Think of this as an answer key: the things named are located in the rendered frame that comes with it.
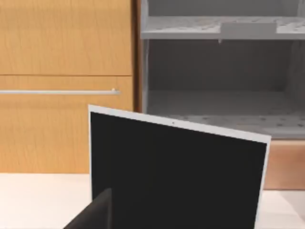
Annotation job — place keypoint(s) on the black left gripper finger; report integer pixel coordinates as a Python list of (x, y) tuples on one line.
[(95, 212)]

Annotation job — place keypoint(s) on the white framed blackboard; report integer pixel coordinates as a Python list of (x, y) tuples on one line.
[(176, 176)]

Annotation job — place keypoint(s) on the wooden drawer front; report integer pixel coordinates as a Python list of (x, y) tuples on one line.
[(47, 133)]

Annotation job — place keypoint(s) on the wooden cupboard door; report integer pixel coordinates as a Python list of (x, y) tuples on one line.
[(64, 35)]

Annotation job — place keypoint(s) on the wooden cupboard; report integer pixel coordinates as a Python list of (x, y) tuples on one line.
[(214, 71)]

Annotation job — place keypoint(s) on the grey pierced shelf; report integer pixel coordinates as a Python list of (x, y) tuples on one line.
[(186, 27)]

